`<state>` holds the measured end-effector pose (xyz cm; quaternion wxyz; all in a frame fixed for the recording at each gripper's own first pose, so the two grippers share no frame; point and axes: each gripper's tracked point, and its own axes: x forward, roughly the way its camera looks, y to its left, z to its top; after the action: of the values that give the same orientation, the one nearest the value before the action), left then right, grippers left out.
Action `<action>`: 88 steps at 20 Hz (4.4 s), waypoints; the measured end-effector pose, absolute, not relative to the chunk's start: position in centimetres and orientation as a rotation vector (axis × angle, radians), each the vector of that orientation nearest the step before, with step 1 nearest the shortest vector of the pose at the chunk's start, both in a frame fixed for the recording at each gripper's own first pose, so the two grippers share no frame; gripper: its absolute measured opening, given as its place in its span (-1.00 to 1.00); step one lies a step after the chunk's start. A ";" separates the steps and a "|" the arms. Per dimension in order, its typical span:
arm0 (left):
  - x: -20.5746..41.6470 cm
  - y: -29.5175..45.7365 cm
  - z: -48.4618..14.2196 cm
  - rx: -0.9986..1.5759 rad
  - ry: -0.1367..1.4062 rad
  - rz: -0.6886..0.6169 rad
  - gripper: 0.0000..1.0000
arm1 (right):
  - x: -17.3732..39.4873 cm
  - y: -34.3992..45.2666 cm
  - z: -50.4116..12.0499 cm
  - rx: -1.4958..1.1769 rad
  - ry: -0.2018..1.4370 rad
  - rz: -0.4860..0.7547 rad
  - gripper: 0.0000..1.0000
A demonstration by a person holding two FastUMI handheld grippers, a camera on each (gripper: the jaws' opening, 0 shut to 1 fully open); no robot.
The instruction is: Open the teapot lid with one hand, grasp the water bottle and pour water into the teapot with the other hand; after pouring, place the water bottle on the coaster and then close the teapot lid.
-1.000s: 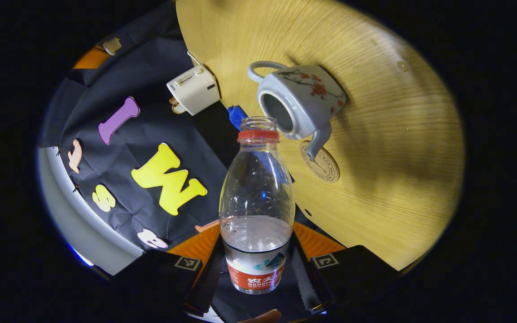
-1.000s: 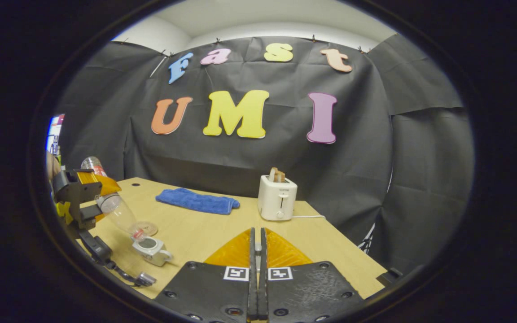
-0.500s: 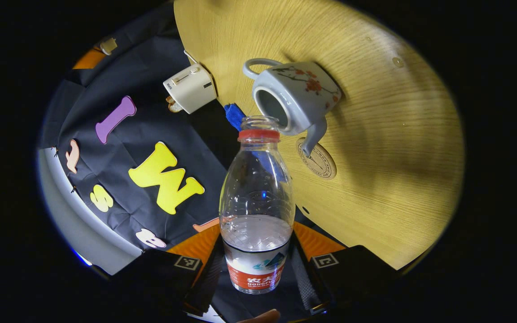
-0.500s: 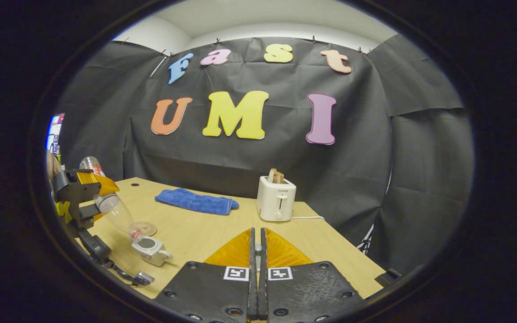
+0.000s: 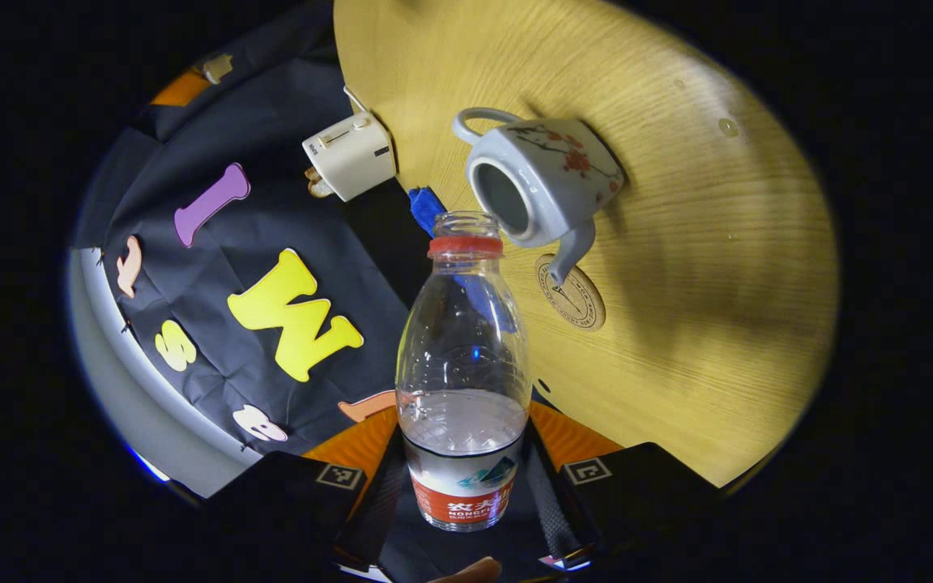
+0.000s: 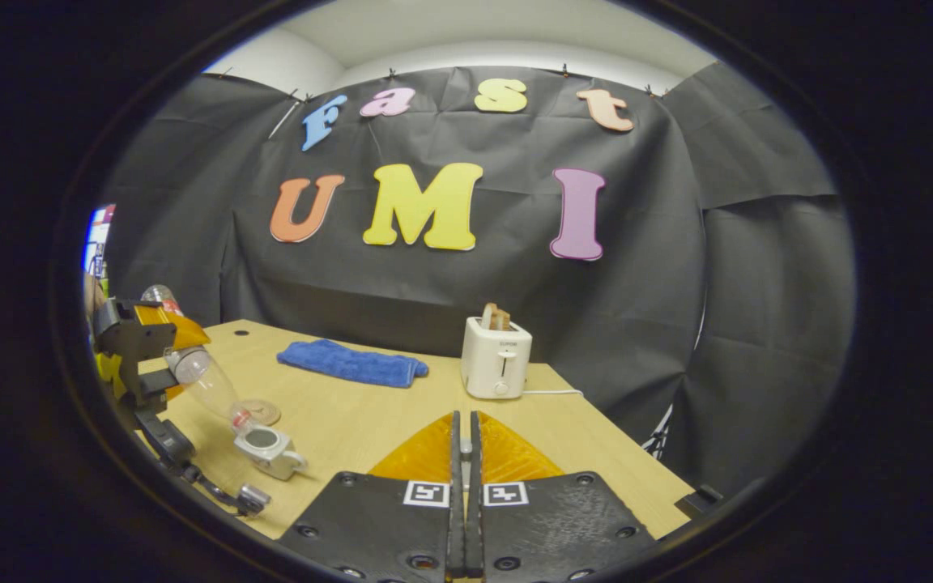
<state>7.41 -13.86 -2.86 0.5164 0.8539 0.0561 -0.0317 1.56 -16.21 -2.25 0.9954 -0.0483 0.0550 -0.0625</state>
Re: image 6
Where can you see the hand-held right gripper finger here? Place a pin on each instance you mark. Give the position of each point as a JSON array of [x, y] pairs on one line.
[[475, 518], [457, 518]]

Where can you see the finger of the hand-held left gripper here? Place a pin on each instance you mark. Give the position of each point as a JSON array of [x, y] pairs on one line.
[[157, 382], [130, 332]]

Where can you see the clear water bottle red label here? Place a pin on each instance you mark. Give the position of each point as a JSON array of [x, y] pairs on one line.
[[203, 380]]

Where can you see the black table edge clamp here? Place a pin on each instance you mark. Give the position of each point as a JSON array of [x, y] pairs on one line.
[[700, 502]]

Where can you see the black backdrop cloth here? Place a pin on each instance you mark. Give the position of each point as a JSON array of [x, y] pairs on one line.
[[434, 308]]

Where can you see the blue towel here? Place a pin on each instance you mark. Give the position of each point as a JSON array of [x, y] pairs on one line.
[[353, 364]]

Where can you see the white teacup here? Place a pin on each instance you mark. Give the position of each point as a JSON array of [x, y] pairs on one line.
[[272, 453]]

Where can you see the computer monitor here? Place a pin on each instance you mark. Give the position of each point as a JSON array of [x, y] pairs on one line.
[[96, 239]]

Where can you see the toasted bread slice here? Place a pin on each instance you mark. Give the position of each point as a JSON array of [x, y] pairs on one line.
[[495, 316]]

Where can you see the white toaster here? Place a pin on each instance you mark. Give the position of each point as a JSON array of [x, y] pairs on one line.
[[497, 364]]

